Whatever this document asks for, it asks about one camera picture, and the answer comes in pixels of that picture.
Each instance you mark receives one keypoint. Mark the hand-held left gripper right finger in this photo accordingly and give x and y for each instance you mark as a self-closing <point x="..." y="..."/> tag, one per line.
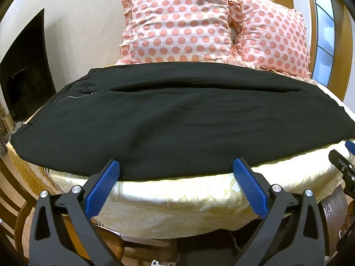
<point x="251" y="191"/>

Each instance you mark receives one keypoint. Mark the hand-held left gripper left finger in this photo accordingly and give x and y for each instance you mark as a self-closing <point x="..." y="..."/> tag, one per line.
<point x="102" y="191"/>

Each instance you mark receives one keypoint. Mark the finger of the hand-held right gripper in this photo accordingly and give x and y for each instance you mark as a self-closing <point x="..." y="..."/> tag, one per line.
<point x="351" y="146"/>
<point x="345" y="166"/>

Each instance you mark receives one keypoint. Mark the black pants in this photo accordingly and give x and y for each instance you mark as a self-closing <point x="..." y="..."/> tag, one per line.
<point x="177" y="122"/>

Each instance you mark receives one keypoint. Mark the yellow floral bed sheet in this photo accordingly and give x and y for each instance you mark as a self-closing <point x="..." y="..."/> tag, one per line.
<point x="177" y="202"/>

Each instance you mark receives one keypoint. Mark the wooden chair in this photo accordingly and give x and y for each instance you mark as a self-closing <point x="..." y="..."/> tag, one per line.
<point x="16" y="199"/>

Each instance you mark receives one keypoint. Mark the dried plant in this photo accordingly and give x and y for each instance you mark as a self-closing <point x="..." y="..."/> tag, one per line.
<point x="2" y="133"/>

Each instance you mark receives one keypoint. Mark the glass window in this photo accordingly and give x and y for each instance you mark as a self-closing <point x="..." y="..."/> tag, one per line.
<point x="324" y="27"/>

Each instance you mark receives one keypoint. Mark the pink polka dot pillow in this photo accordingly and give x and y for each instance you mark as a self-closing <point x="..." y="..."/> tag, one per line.
<point x="271" y="33"/>
<point x="180" y="27"/>

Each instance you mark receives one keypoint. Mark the dark flat television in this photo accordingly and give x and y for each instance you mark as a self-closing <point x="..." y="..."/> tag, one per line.
<point x="25" y="74"/>

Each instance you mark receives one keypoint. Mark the wooden bed frame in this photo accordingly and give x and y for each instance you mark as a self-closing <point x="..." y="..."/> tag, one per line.
<point x="334" y="210"/>

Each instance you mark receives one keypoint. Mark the wooden window frame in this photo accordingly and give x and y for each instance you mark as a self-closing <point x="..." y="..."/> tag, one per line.
<point x="344" y="47"/>

